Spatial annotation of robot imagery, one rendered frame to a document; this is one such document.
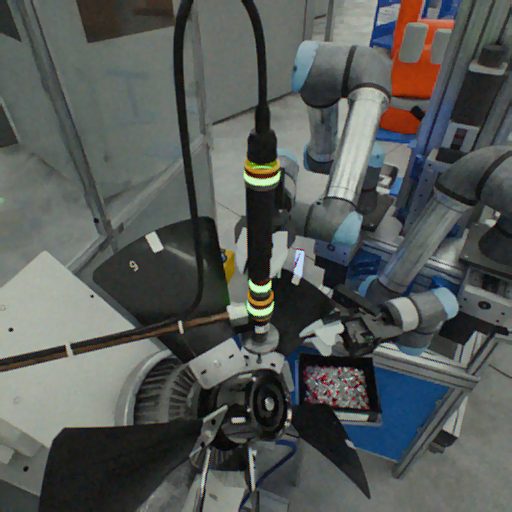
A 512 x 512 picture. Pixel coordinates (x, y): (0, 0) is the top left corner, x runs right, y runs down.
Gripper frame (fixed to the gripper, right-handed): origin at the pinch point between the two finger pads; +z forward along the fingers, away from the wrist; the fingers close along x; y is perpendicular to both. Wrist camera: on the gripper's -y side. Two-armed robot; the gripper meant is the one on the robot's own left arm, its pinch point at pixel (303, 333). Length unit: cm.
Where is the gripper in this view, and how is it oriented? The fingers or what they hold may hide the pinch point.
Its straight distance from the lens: 83.8
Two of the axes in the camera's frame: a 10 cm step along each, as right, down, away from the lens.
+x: -0.2, 6.6, 7.5
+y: 3.1, 7.2, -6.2
